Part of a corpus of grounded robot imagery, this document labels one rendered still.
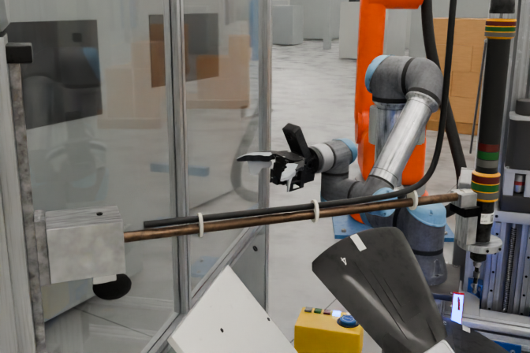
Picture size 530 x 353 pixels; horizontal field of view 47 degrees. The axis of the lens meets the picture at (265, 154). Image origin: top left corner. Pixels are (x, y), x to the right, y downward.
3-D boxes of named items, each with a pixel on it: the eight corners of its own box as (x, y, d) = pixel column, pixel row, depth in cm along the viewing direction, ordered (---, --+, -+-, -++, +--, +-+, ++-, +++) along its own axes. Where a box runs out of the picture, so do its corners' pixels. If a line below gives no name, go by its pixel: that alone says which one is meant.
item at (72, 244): (39, 291, 74) (33, 225, 72) (39, 268, 80) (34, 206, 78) (126, 279, 77) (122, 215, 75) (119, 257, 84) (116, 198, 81)
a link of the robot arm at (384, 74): (394, 242, 181) (405, 57, 168) (354, 229, 192) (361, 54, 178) (416, 232, 190) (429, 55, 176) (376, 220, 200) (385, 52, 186)
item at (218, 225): (121, 244, 79) (121, 234, 79) (121, 240, 80) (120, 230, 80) (467, 201, 97) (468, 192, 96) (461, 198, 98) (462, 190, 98)
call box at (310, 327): (292, 362, 151) (293, 324, 148) (301, 341, 160) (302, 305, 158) (358, 373, 147) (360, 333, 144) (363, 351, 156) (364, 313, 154)
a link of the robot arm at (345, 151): (359, 169, 167) (360, 139, 165) (334, 176, 160) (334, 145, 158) (336, 163, 173) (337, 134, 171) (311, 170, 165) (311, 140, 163)
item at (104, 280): (94, 307, 78) (91, 273, 77) (91, 294, 82) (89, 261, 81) (134, 301, 80) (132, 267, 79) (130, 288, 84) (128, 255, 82)
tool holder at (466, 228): (464, 258, 96) (470, 198, 93) (438, 242, 102) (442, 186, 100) (511, 250, 98) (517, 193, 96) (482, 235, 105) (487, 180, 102)
